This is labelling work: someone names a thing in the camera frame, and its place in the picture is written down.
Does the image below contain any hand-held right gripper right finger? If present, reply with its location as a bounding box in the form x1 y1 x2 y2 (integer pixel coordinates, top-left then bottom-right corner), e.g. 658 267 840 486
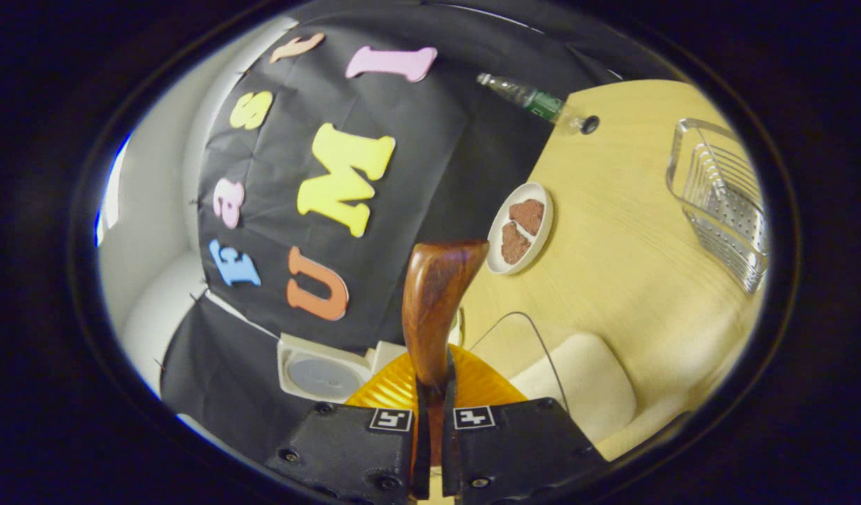
441 345 610 502

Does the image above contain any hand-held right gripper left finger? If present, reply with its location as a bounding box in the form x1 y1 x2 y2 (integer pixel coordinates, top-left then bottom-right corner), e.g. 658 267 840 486
265 349 432 503

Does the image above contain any white rice cooker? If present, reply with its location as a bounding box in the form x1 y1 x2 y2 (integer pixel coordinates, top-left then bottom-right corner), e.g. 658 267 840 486
277 334 376 404

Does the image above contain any brown wooden spoon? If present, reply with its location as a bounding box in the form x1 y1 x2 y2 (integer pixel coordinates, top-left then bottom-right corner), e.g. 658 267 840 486
402 240 490 469

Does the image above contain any white round plate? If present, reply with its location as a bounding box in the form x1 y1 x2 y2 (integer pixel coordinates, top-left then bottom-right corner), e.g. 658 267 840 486
486 182 554 276

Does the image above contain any brown meat piece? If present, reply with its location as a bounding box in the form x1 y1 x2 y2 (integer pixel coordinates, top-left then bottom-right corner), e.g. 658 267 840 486
501 222 532 265
509 199 546 236

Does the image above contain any clear water bottle green label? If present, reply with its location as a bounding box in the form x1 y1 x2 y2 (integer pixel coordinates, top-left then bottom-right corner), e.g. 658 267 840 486
477 72 587 134

